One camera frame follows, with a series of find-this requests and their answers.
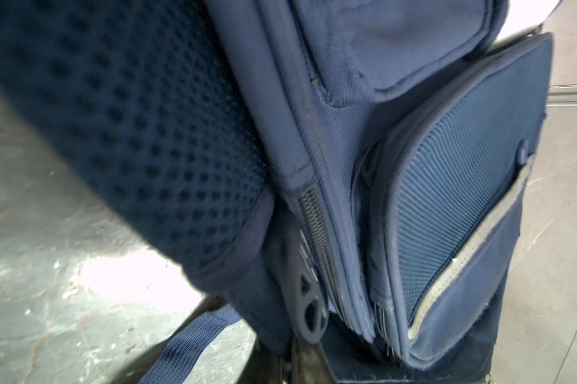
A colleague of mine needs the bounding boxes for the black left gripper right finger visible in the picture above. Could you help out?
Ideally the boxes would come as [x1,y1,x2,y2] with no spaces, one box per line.
[290,338,337,384]

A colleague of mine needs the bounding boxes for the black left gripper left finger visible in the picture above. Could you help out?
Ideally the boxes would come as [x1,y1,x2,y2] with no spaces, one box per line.
[237,339,284,384]

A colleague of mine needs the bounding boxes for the navy blue student backpack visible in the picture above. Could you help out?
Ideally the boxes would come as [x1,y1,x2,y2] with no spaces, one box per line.
[0,1,554,383]

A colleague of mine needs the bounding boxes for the aluminium frame rails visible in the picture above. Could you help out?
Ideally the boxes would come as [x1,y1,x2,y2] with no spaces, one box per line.
[547,84,577,107]

